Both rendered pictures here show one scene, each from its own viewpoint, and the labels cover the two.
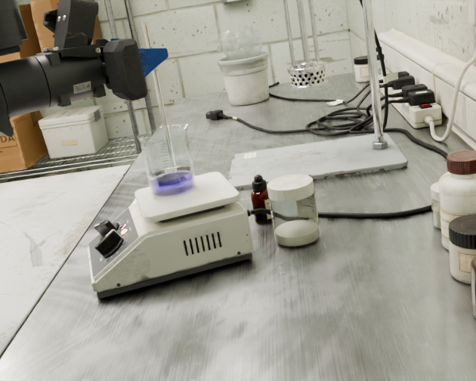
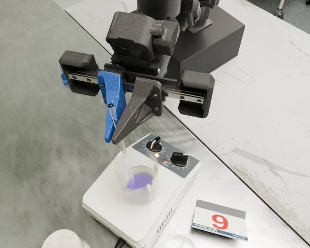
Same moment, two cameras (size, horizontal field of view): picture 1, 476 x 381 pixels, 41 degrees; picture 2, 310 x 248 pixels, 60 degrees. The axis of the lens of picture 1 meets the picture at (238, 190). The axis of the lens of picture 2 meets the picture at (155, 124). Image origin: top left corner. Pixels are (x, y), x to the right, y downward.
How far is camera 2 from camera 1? 0.94 m
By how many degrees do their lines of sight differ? 99
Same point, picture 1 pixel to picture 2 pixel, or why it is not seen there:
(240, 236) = not seen: hidden behind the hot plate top
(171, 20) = not seen: outside the picture
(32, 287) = (204, 133)
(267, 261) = (80, 216)
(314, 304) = (31, 186)
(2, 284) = (228, 127)
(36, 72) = not seen: hidden behind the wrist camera
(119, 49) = (67, 52)
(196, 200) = (108, 178)
